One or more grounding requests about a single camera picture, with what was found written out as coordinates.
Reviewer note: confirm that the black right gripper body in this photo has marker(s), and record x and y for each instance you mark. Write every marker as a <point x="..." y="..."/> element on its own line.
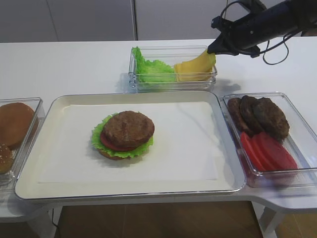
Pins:
<point x="241" y="34"/>

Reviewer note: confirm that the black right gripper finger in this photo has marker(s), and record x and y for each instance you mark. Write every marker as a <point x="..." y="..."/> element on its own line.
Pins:
<point x="220" y="47"/>

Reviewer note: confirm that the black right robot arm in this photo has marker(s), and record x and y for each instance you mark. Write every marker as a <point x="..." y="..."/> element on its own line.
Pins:
<point x="286" y="18"/>

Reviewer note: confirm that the yellow cheese slice stack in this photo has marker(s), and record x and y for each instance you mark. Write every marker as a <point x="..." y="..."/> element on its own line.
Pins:
<point x="182" y="76"/>

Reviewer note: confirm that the clear lettuce and cheese bin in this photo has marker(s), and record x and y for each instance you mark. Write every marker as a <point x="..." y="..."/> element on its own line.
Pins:
<point x="170" y="55"/>

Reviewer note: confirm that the green lettuce in bin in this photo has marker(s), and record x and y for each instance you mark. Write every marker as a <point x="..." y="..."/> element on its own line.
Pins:
<point x="152" y="71"/>

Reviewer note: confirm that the green lettuce leaf on burger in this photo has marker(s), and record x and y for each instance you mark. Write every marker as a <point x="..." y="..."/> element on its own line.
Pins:
<point x="96" y="142"/>

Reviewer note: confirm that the left brown patty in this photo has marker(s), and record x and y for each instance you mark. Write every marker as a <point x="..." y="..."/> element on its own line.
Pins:
<point x="233" y="106"/>

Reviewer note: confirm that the middle brown patty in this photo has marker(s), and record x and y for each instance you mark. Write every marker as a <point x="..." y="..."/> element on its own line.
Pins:
<point x="246" y="109"/>

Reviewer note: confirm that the right brown patty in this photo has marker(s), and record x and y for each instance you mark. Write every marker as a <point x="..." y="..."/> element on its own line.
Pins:
<point x="271" y="118"/>

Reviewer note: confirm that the white serving tray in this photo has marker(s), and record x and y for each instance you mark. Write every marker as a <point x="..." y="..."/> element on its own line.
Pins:
<point x="192" y="151"/>

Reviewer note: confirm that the middle tomato slice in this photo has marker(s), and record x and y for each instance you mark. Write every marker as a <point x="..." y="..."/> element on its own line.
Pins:
<point x="263" y="160"/>

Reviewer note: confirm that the left tomato slice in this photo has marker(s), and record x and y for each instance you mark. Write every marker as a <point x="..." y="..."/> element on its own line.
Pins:
<point x="251" y="152"/>

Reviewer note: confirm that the clear patty and tomato bin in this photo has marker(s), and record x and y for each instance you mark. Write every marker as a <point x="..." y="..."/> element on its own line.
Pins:
<point x="301" y="143"/>

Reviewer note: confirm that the brown burger patty on burger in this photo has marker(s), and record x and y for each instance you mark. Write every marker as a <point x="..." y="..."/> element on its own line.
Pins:
<point x="137" y="126"/>

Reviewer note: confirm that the right tomato slice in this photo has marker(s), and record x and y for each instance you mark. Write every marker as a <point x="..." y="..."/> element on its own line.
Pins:
<point x="275" y="152"/>

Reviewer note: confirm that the tomato slice on burger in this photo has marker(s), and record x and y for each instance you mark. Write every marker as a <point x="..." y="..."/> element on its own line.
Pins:
<point x="117" y="141"/>

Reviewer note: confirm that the bottom burger bun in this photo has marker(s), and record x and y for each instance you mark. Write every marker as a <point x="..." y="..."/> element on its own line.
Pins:
<point x="114" y="155"/>

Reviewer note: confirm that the clear bun bin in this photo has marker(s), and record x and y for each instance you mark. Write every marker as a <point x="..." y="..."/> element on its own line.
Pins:
<point x="8" y="180"/>

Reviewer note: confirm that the plain brown bun half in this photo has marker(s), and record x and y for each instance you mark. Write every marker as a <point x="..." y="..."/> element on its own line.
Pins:
<point x="15" y="119"/>

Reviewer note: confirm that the sesame bun top near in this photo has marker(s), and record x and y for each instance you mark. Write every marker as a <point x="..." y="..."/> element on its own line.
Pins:
<point x="6" y="159"/>

